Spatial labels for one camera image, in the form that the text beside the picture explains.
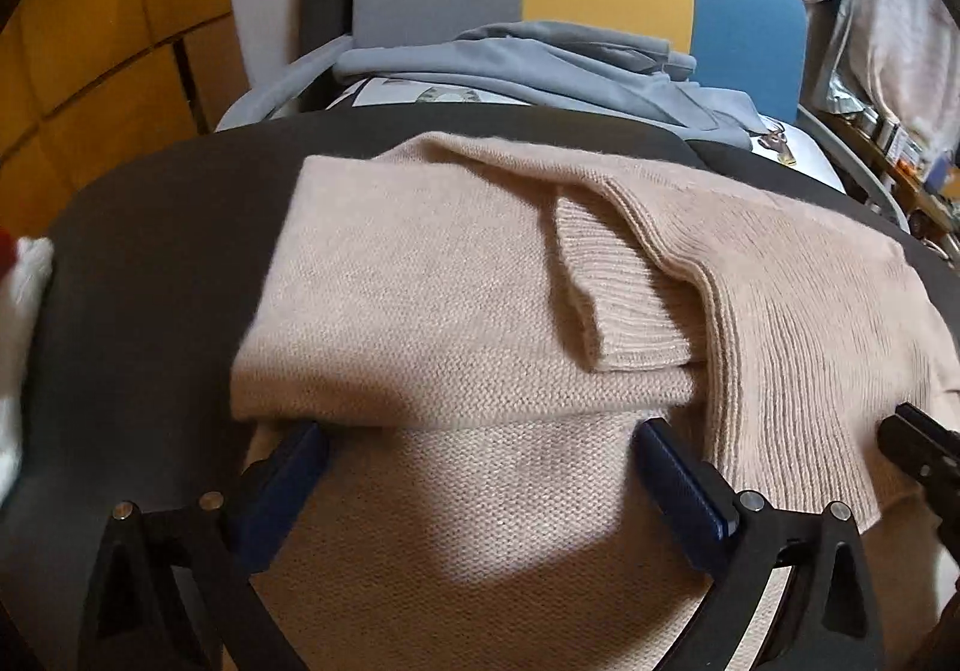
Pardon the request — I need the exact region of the grey-blue garment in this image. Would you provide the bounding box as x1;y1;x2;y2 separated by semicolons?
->
217;20;770;147

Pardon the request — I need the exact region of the red and white cloth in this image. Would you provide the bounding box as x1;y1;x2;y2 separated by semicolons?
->
0;228;57;499

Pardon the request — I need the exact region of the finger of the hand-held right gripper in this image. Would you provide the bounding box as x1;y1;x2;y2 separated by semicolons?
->
876;402;960;492

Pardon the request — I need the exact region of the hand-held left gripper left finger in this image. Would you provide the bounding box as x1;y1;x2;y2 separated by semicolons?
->
75;420;331;671

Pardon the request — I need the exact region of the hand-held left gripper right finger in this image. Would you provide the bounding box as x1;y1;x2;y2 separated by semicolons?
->
632;417;886;671

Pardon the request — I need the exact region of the cluttered wooden shelf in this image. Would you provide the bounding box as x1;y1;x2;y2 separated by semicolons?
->
817;101;960;252

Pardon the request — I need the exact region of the white printed cloth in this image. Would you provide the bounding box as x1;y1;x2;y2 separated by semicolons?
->
330;77;845;192

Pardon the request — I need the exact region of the beige knit sweater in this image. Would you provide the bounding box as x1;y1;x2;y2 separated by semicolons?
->
229;131;960;671

